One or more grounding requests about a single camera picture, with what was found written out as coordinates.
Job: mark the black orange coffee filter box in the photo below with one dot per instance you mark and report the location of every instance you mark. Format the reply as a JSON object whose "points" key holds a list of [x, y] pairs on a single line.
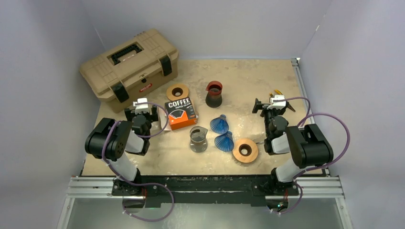
{"points": [[181, 113]]}

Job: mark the aluminium frame rail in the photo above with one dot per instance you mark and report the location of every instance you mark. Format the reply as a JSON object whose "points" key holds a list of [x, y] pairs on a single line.
{"points": [[101, 187]]}

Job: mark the tan plastic toolbox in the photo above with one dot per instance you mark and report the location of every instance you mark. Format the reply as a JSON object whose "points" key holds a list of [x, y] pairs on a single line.
{"points": [[131, 70]]}

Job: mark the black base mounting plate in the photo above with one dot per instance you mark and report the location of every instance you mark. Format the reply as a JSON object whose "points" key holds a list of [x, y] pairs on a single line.
{"points": [[199, 189]]}

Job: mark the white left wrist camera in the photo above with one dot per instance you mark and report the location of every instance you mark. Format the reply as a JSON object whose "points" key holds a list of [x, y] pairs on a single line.
{"points": [[141, 106]]}

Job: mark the yellow black pliers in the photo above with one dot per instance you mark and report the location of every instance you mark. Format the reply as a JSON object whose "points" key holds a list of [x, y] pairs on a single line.
{"points": [[275, 92]]}

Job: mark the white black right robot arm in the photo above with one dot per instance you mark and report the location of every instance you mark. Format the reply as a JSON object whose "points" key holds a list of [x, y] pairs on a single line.
{"points": [[308, 147]]}

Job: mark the clear glass carafe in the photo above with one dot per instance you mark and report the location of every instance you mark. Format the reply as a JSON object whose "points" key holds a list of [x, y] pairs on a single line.
{"points": [[198, 141]]}

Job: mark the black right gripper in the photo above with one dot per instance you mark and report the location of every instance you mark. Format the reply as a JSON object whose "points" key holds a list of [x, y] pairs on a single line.
{"points": [[259, 105]]}

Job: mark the blue glass dripper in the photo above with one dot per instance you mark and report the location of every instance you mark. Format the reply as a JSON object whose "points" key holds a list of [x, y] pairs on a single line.
{"points": [[224, 142], [219, 125]]}

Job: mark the white paper coffee filters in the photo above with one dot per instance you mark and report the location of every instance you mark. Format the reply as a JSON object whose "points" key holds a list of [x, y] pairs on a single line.
{"points": [[164, 121]]}

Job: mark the dark carafe with red rim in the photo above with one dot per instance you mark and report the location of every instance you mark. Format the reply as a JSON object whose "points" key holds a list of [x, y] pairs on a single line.
{"points": [[214, 94]]}

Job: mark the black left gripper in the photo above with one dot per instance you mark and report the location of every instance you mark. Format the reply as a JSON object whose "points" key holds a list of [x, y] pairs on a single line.
{"points": [[152, 117]]}

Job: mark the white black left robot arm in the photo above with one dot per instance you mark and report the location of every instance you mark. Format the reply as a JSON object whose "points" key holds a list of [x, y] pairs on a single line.
{"points": [[111, 140]]}

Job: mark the wooden dripper ring holder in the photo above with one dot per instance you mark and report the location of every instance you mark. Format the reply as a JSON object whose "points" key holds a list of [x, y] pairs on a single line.
{"points": [[177, 91]]}

